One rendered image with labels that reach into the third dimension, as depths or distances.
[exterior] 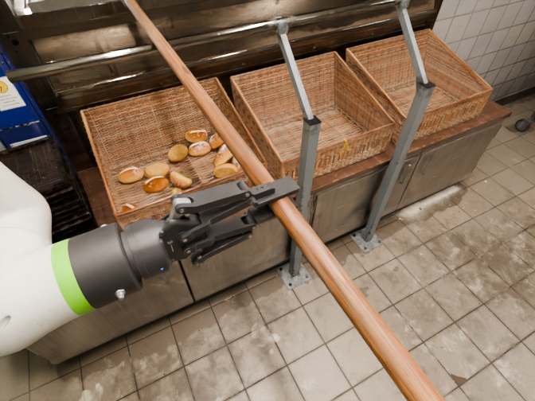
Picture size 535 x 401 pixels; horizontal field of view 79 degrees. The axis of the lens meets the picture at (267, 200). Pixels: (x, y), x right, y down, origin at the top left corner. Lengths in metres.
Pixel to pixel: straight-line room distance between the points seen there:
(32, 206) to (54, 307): 0.15
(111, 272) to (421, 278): 1.68
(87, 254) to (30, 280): 0.06
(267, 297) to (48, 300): 1.35
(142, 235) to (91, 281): 0.07
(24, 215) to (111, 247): 0.14
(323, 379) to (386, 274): 0.63
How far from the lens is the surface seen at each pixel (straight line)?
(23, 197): 0.51
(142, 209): 1.14
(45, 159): 1.30
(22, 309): 0.43
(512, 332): 1.98
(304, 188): 1.20
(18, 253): 0.46
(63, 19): 1.33
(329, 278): 0.40
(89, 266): 0.41
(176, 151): 1.45
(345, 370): 1.62
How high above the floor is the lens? 1.53
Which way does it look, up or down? 48 degrees down
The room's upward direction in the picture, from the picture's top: straight up
